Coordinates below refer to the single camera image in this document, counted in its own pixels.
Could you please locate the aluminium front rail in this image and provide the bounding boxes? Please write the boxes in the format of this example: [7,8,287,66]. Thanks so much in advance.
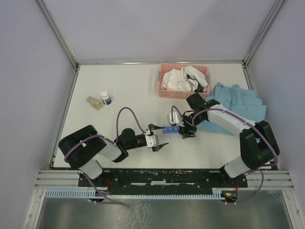
[35,170,294,190]

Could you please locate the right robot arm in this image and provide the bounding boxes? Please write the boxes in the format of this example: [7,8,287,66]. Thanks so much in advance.
[169,93,280,187]

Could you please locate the pink plastic basket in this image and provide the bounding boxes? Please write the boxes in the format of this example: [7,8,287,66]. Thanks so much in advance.
[157,63,210,99]

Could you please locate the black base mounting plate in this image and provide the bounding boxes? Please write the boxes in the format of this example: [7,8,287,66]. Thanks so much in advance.
[92,168,248,196]

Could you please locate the light blue cloth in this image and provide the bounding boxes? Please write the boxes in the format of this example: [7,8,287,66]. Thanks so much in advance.
[205,83,267,122]

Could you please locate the left aluminium frame post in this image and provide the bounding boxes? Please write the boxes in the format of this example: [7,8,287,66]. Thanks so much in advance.
[35,0,79,69]

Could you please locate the white cloth in basket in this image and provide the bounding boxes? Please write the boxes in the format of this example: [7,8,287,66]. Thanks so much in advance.
[161,65,208,93]

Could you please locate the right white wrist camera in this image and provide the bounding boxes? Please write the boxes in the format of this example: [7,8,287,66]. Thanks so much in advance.
[167,112,184,126]

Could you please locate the clear pill bottle yellow pills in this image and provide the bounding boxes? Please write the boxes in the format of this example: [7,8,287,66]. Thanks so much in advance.
[86,96,103,110]

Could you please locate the white capped pill bottle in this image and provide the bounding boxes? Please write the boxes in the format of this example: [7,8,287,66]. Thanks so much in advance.
[100,91,112,105]

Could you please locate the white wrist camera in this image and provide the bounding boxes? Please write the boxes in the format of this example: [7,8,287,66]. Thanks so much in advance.
[167,112,184,126]
[144,129,159,148]

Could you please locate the blue weekly pill organizer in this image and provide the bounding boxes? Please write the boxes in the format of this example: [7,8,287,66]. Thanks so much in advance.
[162,126,180,134]

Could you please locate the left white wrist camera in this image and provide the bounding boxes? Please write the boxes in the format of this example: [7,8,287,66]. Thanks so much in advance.
[144,129,159,148]

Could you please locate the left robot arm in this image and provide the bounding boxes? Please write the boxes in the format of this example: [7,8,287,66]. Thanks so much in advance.
[58,124,167,186]

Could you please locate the white slotted cable duct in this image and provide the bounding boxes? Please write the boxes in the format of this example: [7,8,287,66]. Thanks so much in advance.
[44,188,227,199]

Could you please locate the aluminium frame post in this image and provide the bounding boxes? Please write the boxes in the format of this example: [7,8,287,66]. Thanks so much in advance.
[243,0,286,68]
[35,0,79,69]

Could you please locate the right aluminium frame post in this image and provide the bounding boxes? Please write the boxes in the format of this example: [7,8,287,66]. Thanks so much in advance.
[243,0,286,68]

